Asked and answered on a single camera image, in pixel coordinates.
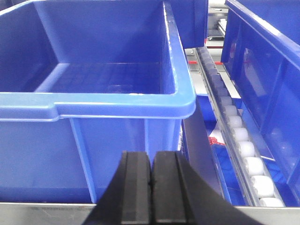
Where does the stainless steel shelf rail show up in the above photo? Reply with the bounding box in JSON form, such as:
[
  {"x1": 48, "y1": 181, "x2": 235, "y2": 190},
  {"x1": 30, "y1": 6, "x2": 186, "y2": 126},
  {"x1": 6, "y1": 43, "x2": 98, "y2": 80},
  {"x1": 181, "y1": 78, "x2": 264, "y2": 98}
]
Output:
[{"x1": 0, "y1": 202, "x2": 300, "y2": 225}]

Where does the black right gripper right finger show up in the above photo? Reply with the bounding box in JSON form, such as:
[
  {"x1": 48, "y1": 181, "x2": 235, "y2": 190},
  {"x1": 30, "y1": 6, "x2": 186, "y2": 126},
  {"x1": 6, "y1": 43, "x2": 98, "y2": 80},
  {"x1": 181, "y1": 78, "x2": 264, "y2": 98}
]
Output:
[{"x1": 152, "y1": 151, "x2": 259, "y2": 225}]

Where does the blue upper bin right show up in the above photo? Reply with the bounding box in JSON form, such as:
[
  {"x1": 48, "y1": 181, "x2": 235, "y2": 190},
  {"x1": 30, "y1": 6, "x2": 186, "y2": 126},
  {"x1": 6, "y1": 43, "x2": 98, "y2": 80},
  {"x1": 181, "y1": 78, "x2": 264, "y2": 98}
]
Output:
[{"x1": 222, "y1": 0, "x2": 300, "y2": 195}]

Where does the white roller conveyor track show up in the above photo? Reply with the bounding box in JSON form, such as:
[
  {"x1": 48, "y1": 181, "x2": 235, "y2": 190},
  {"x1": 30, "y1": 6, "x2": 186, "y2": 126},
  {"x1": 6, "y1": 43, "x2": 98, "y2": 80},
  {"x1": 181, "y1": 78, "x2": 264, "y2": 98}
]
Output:
[{"x1": 195, "y1": 47, "x2": 285, "y2": 207}]

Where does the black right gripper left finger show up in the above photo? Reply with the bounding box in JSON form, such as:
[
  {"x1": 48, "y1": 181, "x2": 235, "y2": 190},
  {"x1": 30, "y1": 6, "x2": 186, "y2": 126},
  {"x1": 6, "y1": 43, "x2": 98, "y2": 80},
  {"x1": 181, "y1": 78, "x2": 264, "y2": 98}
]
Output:
[{"x1": 83, "y1": 151, "x2": 151, "y2": 225}]

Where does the blue upper bin left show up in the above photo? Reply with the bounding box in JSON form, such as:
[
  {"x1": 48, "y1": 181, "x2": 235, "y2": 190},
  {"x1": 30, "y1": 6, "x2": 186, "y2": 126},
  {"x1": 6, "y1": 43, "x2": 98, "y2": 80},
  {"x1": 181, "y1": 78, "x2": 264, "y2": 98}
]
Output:
[{"x1": 0, "y1": 0, "x2": 195, "y2": 203}]

